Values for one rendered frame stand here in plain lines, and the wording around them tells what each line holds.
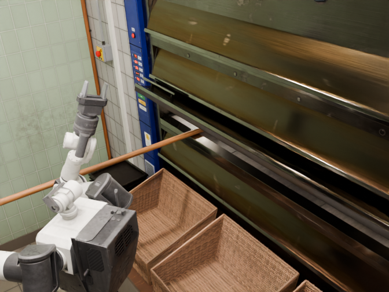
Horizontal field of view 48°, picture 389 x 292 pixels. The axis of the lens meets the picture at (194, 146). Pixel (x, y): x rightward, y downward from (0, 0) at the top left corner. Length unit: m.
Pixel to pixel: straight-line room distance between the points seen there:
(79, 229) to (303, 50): 1.00
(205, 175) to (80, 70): 1.39
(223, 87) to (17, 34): 1.60
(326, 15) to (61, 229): 1.12
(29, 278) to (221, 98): 1.14
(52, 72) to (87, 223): 1.91
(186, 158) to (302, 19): 1.24
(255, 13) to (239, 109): 0.44
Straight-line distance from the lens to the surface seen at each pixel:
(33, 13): 3.20
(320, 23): 1.57
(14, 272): 1.51
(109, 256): 1.49
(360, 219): 1.52
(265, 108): 1.88
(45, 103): 3.36
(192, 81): 2.26
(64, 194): 1.55
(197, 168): 2.49
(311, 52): 1.64
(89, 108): 1.73
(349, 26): 1.50
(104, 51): 3.03
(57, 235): 1.55
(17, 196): 2.17
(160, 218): 2.81
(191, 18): 2.18
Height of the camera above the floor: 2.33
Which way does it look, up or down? 29 degrees down
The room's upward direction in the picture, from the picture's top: 4 degrees counter-clockwise
